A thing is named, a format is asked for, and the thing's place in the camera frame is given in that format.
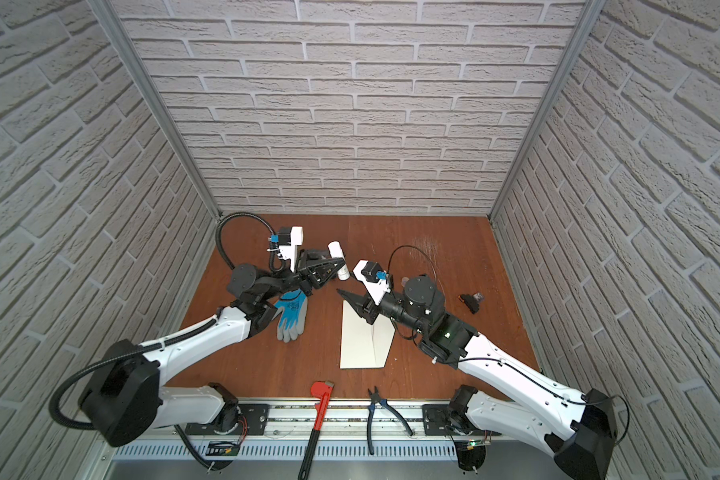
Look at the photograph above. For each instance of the small black orange object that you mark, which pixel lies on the small black orange object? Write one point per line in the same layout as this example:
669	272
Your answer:
472	301

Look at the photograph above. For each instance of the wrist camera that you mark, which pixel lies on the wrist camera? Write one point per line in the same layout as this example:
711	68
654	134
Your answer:
285	245
374	278

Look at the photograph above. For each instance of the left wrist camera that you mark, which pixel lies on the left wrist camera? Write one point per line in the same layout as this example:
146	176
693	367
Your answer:
285	245

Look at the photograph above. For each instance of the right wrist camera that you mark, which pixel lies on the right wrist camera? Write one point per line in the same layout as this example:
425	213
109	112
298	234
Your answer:
374	278

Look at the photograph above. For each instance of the cream envelope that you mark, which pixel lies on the cream envelope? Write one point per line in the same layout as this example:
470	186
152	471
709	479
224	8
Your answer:
364	346

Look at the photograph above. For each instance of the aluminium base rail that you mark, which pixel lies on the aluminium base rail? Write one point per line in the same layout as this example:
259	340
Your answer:
352	430

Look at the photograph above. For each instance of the blue grey work glove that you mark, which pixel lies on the blue grey work glove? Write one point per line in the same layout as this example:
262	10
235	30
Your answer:
292	310

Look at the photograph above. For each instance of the red pipe wrench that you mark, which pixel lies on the red pipe wrench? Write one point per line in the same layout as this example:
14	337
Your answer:
321	390

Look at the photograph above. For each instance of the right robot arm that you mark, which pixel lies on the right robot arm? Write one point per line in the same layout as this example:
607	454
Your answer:
577	429

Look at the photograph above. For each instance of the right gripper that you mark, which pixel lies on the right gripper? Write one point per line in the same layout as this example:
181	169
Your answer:
364	307

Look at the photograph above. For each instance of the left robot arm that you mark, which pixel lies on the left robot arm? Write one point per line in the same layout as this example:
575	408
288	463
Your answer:
128	393

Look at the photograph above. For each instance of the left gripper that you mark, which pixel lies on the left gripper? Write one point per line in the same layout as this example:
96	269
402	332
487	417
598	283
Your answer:
313	269

